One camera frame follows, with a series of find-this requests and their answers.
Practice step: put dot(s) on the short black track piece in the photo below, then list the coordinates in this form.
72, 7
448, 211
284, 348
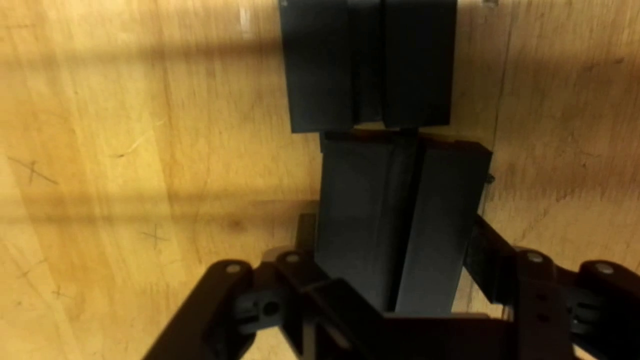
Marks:
401, 227

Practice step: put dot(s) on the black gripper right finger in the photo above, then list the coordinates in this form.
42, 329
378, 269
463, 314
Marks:
566, 312

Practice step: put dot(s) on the long straight black track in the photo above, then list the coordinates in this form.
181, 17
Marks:
320, 66

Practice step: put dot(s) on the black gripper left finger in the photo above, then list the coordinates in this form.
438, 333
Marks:
213, 312

